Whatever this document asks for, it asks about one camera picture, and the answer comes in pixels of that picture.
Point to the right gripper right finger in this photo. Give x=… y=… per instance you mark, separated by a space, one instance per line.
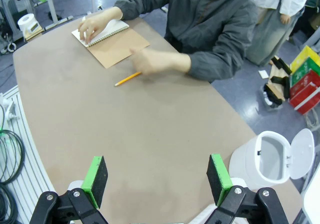
x=218 y=179

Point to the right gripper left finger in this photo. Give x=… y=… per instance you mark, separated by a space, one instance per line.
x=96 y=181

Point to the spiral notebook brown cover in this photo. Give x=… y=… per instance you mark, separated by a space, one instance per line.
x=120 y=49

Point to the yellow pencil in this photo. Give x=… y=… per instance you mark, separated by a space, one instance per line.
x=127 y=79

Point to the person's right forearm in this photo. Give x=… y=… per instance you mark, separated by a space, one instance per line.
x=142 y=3

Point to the person's left forearm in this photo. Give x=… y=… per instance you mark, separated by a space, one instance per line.
x=217 y=59

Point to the person's right hand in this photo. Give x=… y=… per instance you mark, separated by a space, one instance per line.
x=100 y=22

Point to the person's left hand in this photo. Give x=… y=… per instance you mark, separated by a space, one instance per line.
x=160 y=62

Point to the white lidded trash bin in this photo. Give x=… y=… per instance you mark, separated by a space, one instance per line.
x=245 y=164

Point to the white tissue roll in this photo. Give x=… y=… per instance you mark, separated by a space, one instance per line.
x=25 y=22

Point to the small white green device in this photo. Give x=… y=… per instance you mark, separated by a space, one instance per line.
x=33 y=27

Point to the small wooden board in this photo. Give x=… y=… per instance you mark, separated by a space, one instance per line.
x=33 y=35

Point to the white grooved platform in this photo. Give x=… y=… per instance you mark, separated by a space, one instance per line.
x=32 y=159

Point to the white connector block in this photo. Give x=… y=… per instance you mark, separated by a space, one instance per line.
x=10 y=110

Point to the small white card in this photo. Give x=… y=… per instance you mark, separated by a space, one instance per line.
x=263 y=74

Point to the wooden boards with black brackets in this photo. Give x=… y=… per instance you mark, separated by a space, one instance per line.
x=277 y=74

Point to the red recycling bag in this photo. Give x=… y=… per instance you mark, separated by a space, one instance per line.
x=305 y=84

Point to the green recycling bag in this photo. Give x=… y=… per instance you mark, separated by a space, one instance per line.
x=310 y=67

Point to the yellow recycling bag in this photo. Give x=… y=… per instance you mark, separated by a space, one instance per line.
x=306 y=55

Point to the tall mannequin in white shirt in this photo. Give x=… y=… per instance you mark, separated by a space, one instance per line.
x=270 y=34

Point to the person in grey jacket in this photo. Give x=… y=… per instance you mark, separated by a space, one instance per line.
x=212 y=14

